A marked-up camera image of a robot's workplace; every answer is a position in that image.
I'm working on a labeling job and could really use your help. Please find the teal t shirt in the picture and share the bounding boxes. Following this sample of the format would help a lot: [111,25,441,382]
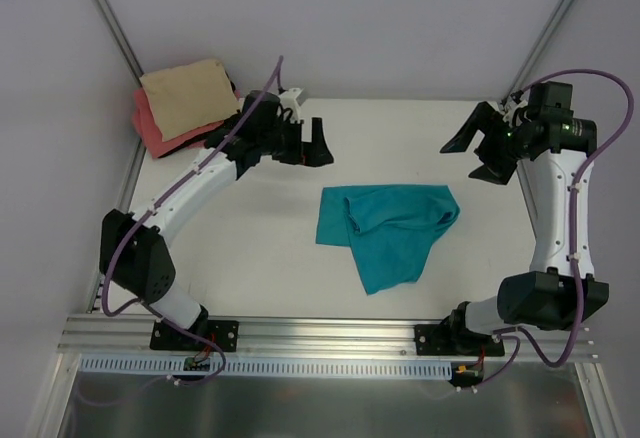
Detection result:
[316,184,460,295]

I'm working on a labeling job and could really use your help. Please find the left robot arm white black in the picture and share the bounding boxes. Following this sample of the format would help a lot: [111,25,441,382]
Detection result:
[99,88,334,349]

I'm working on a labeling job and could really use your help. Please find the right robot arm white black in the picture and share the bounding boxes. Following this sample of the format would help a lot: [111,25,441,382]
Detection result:
[441,82,609,355]

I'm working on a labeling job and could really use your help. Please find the black folded t shirt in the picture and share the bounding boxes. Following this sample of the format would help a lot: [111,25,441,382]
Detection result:
[175,73,240,135]

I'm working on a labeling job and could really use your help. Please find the beige folded t shirt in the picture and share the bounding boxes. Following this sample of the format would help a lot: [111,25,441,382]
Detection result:
[141,58,239,141]

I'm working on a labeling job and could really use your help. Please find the pink folded t shirt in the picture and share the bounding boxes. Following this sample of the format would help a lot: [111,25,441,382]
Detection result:
[132,88,223,159]

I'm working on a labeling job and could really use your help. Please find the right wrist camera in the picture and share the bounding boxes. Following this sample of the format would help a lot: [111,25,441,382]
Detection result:
[498,90,528,128]

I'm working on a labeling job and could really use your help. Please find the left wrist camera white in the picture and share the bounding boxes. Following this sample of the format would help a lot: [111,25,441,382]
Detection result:
[278,88,307,123]

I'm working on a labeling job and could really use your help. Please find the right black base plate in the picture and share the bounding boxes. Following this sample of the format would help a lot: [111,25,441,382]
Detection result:
[414,323,505,357]

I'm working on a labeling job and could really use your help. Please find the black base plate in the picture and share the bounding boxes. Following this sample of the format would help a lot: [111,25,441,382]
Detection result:
[149,319,239,352]
[414,323,505,357]

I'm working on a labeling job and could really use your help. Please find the right aluminium frame post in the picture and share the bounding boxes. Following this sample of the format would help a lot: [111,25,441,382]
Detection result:
[504,0,578,97]

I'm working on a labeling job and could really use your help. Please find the aluminium frame post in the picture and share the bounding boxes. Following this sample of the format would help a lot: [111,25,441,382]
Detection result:
[93,0,143,83]
[504,0,578,97]

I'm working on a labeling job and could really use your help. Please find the left aluminium frame post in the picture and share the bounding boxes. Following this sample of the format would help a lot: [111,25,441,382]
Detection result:
[93,0,143,83]

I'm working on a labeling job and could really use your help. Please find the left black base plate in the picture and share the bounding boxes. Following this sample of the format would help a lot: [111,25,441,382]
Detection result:
[149,319,239,352]

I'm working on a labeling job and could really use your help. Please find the white slotted cable duct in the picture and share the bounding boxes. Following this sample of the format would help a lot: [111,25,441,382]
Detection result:
[79,354,453,381]

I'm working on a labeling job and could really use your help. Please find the aluminium mounting rail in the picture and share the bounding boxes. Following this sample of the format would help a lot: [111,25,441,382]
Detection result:
[57,311,600,359]

